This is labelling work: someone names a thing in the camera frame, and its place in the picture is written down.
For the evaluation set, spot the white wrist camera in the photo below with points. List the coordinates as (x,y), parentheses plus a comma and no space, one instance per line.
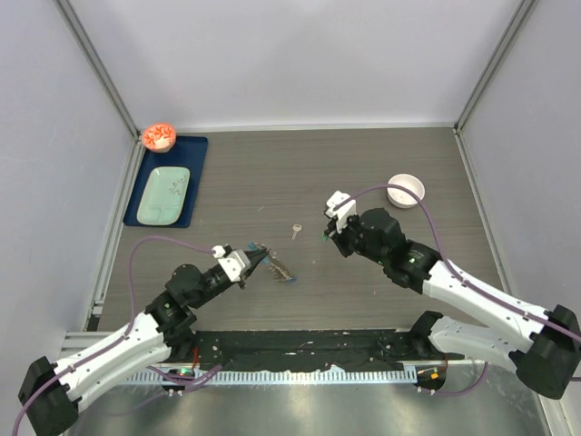
(229,261)
(339,208)

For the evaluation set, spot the white bowl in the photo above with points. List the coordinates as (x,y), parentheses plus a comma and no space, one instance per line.
(404,190)

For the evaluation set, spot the pale green rectangular plate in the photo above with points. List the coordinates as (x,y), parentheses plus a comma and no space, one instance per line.
(163,196)

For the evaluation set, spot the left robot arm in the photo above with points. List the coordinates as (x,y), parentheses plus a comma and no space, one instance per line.
(54,394)

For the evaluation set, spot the white slotted cable duct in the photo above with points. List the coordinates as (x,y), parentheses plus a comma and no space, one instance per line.
(334,375)

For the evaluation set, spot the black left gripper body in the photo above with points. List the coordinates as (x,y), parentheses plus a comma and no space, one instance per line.
(241,282)

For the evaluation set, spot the steel key organizer blue handle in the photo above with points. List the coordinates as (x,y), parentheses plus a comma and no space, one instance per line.
(279,271)

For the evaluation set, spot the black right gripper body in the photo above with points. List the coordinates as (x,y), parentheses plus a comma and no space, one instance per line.
(348,239)

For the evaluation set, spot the silver key with ring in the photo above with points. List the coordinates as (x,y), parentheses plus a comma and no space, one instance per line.
(296,228)

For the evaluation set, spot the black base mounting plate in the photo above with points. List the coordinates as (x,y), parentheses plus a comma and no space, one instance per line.
(305,351)

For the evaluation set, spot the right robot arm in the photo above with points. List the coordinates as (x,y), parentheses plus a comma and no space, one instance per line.
(540,346)

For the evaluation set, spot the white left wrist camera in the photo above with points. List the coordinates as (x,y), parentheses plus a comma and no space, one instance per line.
(229,261)

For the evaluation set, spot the dark blue tray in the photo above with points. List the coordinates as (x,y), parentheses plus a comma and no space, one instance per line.
(189,152)

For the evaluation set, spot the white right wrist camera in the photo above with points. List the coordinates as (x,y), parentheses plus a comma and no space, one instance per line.
(339,208)

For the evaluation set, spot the orange patterned bowl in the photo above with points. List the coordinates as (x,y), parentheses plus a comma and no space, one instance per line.
(159,138)

